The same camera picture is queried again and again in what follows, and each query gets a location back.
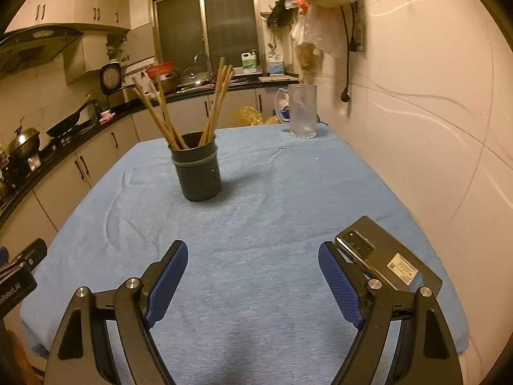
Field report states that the glass pot lid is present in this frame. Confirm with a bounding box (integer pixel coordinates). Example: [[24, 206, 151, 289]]
[[180, 68, 208, 88]]

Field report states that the red plastic basin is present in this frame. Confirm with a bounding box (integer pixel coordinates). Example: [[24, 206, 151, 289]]
[[145, 61, 177, 80]]

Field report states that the bunch of wooden chopsticks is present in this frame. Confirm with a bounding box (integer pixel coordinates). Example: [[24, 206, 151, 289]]
[[132, 57, 234, 150]]

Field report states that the dark grey perforated chopstick holder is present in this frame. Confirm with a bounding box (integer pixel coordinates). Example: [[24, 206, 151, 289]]
[[170, 132, 223, 202]]

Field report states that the clear glass pitcher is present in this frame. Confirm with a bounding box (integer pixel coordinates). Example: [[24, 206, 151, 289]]
[[274, 84, 318, 139]]

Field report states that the kitchen window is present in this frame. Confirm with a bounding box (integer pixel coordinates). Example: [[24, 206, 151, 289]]
[[151, 0, 261, 73]]

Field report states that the black power cable with plug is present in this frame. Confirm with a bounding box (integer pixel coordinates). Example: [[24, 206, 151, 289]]
[[341, 4, 359, 103]]

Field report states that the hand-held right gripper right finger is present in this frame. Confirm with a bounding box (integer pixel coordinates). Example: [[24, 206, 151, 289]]
[[318, 242, 465, 385]]

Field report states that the blue tablecloth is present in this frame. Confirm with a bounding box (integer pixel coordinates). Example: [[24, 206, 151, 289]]
[[20, 124, 469, 385]]

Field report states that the black frying pan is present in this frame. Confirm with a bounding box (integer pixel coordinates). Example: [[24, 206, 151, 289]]
[[46, 95, 92, 137]]

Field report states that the yellow plastic bag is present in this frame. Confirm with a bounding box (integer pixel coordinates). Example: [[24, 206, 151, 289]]
[[233, 106, 265, 126]]

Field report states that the steel wok with lid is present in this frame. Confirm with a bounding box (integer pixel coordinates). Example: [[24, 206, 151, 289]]
[[6, 126, 41, 158]]

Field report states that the range hood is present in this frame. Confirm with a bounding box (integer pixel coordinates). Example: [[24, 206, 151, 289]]
[[0, 25, 85, 77]]

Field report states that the green label detergent bottle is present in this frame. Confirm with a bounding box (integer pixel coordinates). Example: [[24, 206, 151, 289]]
[[241, 50, 259, 73]]

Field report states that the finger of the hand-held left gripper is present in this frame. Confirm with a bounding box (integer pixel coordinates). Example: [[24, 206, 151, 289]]
[[12, 238, 48, 273]]

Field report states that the wall power socket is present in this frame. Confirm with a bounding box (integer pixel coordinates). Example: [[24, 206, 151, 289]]
[[353, 2, 366, 52]]

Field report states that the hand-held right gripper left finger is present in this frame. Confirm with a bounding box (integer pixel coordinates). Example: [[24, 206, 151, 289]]
[[42, 240, 189, 385]]

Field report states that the hanging white plastic bag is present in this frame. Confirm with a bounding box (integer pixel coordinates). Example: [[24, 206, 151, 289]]
[[292, 6, 347, 59]]

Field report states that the black rice cooker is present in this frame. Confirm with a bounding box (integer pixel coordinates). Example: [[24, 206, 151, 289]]
[[100, 62, 123, 95]]

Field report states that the black smartphone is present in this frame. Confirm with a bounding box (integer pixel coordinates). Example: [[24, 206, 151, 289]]
[[334, 216, 443, 302], [334, 230, 423, 291]]

